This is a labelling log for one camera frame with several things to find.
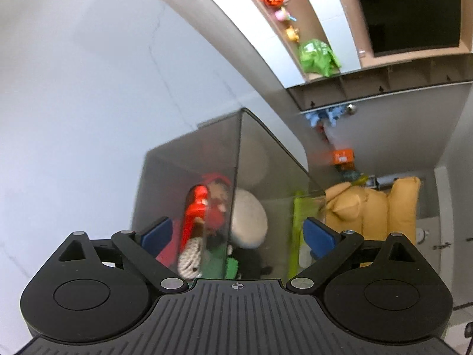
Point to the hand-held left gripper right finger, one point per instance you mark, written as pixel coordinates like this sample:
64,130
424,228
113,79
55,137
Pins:
319,238

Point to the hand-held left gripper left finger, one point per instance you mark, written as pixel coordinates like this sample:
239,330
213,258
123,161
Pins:
157,236

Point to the green storage box lid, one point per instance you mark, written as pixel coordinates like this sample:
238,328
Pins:
298,225

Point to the clear plastic storage box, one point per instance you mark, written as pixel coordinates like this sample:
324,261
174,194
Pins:
166,177

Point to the white marble desktop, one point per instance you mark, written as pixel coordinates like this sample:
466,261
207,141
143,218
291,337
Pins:
92,118

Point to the red plastic toy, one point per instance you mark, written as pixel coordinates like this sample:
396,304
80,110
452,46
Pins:
194,210

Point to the green toy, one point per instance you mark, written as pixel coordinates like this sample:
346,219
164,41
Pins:
221,266

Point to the red plush toy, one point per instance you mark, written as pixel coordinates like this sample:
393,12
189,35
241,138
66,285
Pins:
218,199

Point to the white round cushion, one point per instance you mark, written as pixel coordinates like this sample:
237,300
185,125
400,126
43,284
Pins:
249,218

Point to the orange toy box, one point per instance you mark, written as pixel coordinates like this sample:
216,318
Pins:
343,156

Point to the blue toy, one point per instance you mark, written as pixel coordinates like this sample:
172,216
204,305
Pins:
325,116

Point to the silver door knob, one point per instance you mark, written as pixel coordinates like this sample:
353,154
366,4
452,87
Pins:
350,108

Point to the small yellow toy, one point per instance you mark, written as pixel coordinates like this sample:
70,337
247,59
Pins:
292,34

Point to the small pink toy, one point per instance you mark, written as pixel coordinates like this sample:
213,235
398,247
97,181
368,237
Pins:
283,14

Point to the black television screen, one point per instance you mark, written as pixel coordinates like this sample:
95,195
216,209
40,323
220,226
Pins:
406,7

